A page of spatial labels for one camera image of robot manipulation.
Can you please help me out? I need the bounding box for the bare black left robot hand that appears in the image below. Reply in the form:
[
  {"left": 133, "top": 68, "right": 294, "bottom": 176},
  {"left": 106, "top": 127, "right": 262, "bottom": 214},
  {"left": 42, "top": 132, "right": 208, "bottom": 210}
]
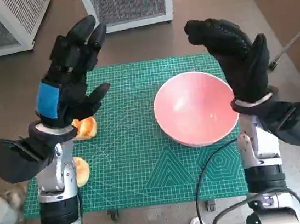
[{"left": 23, "top": 13, "right": 119, "bottom": 131}]

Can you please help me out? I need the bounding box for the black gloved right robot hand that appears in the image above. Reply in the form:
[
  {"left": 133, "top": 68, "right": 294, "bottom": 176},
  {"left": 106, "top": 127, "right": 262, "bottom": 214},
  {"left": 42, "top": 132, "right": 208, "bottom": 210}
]
[{"left": 183, "top": 10, "right": 275, "bottom": 111}]

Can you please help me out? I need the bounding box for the ridged orange toy bread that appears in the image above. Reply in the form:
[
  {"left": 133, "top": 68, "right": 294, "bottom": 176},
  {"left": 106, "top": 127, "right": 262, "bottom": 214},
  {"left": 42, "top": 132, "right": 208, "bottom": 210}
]
[{"left": 70, "top": 116, "right": 99, "bottom": 141}]

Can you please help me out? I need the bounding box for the pink bowl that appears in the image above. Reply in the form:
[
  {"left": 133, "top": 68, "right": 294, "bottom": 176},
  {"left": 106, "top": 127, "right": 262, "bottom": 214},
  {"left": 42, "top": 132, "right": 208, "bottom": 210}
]
[{"left": 149, "top": 65, "right": 244, "bottom": 153}]

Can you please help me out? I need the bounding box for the round toy bread bun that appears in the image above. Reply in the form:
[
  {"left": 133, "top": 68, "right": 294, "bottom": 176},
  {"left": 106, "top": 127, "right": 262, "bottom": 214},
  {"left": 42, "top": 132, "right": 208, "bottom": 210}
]
[{"left": 72, "top": 154, "right": 93, "bottom": 188}]

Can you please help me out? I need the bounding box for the wide white mesh cabinet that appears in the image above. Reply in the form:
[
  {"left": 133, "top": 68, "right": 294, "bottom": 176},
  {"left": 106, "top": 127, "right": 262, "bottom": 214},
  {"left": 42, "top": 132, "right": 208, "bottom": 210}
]
[{"left": 0, "top": 0, "right": 58, "bottom": 59}]

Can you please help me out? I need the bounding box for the green cutting mat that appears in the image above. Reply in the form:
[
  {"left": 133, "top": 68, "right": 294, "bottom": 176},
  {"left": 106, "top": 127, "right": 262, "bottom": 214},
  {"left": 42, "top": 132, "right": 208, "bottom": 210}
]
[{"left": 5, "top": 48, "right": 252, "bottom": 224}]

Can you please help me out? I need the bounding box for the narrow white mesh cabinet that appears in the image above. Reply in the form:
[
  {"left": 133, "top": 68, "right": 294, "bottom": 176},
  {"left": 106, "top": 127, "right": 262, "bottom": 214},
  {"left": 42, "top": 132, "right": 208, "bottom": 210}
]
[{"left": 79, "top": 0, "right": 178, "bottom": 37}]

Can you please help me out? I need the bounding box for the black table caster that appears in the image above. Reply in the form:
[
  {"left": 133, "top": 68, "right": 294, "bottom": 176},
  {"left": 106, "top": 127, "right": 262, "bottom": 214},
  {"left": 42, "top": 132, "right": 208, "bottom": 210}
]
[
  {"left": 107, "top": 208, "right": 121, "bottom": 222},
  {"left": 204, "top": 198, "right": 218, "bottom": 213}
]

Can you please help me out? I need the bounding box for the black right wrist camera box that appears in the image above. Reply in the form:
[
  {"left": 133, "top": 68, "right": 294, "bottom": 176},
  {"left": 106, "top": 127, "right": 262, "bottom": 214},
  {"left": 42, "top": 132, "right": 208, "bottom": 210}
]
[{"left": 259, "top": 99, "right": 300, "bottom": 154}]

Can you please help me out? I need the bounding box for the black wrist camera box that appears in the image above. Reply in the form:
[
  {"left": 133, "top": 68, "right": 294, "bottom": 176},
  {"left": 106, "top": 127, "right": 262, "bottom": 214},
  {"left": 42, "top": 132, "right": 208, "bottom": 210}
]
[
  {"left": 0, "top": 131, "right": 63, "bottom": 186},
  {"left": 259, "top": 99, "right": 300, "bottom": 154}
]

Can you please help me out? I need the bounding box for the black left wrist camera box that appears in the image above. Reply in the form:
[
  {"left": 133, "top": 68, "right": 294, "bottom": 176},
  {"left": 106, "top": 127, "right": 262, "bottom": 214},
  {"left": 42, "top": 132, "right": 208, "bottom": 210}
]
[{"left": 0, "top": 131, "right": 63, "bottom": 186}]

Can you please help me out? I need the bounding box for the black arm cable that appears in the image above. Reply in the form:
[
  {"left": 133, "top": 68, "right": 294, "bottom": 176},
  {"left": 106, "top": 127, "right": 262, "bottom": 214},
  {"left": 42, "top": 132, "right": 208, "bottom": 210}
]
[
  {"left": 188, "top": 137, "right": 250, "bottom": 224},
  {"left": 208, "top": 185, "right": 300, "bottom": 224}
]

